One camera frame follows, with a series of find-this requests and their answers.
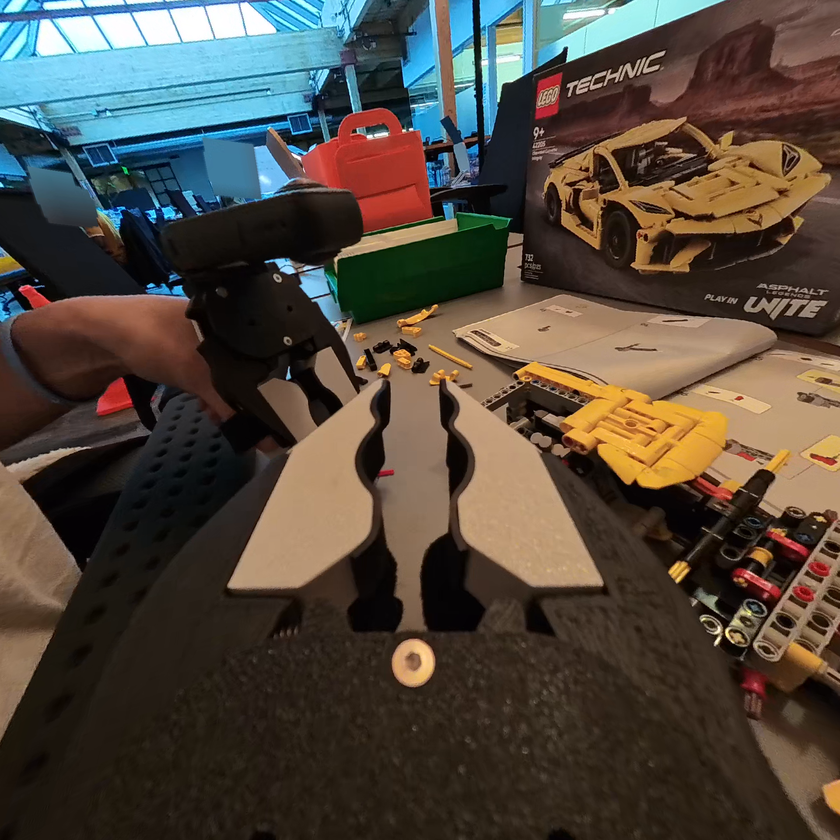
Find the orange cone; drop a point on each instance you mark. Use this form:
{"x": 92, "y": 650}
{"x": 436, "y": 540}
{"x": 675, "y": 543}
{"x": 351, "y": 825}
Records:
{"x": 115, "y": 399}

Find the yellow toy car model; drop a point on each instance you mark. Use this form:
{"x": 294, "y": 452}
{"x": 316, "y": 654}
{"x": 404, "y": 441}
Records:
{"x": 643, "y": 426}

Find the black office chair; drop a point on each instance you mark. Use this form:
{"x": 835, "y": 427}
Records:
{"x": 518, "y": 131}

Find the white papers stack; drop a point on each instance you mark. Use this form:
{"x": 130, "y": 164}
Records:
{"x": 394, "y": 239}

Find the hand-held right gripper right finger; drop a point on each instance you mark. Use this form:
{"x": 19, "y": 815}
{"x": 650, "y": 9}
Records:
{"x": 518, "y": 525}

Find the orange bag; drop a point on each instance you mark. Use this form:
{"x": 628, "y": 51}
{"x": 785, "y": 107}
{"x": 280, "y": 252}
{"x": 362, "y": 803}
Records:
{"x": 380, "y": 170}

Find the black floor lamp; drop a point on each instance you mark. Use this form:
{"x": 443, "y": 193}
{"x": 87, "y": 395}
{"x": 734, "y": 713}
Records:
{"x": 480, "y": 65}

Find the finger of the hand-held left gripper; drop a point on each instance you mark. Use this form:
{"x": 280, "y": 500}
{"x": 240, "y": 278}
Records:
{"x": 338, "y": 374}
{"x": 285, "y": 407}

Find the grey desk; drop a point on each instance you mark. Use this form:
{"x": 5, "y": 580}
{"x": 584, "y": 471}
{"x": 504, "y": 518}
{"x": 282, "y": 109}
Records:
{"x": 417, "y": 426}

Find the green plastic bin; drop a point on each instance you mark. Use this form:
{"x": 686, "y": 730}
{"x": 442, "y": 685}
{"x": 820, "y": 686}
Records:
{"x": 426, "y": 275}

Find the colourful printed paper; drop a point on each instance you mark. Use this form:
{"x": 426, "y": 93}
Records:
{"x": 341, "y": 328}

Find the person's left hand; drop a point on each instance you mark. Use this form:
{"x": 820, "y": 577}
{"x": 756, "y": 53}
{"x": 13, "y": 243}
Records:
{"x": 118, "y": 341}

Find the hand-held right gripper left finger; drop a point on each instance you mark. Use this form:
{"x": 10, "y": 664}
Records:
{"x": 308, "y": 525}

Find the black perforated chair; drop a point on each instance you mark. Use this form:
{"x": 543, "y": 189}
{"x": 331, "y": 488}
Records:
{"x": 177, "y": 479}

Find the toy car box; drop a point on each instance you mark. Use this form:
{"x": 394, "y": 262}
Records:
{"x": 689, "y": 197}

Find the yellow paper sheet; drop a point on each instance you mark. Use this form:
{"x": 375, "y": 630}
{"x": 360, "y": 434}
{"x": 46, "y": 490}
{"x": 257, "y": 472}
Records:
{"x": 833, "y": 795}

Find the person's white shirt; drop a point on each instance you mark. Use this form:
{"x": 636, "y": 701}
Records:
{"x": 33, "y": 577}

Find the grey instruction booklet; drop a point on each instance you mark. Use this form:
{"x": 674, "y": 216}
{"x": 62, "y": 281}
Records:
{"x": 590, "y": 334}

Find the pile of yellow black pieces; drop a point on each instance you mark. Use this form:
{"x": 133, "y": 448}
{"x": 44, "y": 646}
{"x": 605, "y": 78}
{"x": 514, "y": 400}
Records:
{"x": 401, "y": 348}

